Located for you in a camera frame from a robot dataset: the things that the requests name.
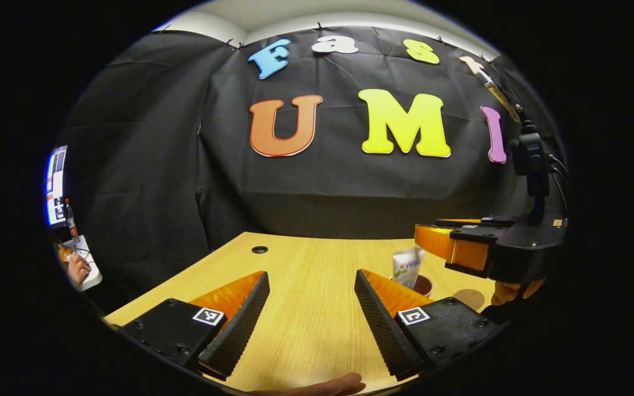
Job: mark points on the orange packet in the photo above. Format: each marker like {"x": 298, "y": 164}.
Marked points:
{"x": 64, "y": 254}

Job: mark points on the computer monitor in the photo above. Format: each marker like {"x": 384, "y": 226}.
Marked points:
{"x": 55, "y": 187}

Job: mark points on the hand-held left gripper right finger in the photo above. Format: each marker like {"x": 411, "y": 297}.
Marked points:
{"x": 383, "y": 330}

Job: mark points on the dark drink bottle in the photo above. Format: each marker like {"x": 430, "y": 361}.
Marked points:
{"x": 71, "y": 220}

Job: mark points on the brown round coaster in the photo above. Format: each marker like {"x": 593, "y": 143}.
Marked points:
{"x": 470, "y": 300}

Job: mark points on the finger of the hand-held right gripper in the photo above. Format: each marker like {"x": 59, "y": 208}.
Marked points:
{"x": 449, "y": 245}
{"x": 482, "y": 222}

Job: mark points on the white side desk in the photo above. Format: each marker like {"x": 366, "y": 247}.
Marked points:
{"x": 94, "y": 278}

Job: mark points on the black backdrop cloth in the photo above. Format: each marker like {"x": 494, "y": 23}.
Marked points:
{"x": 146, "y": 165}

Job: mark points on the wooden desktop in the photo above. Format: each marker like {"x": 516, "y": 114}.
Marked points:
{"x": 306, "y": 308}

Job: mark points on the white toothpaste tube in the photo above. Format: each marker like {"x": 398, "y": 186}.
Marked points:
{"x": 406, "y": 267}

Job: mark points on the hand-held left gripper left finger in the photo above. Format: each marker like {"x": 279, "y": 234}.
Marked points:
{"x": 240, "y": 330}

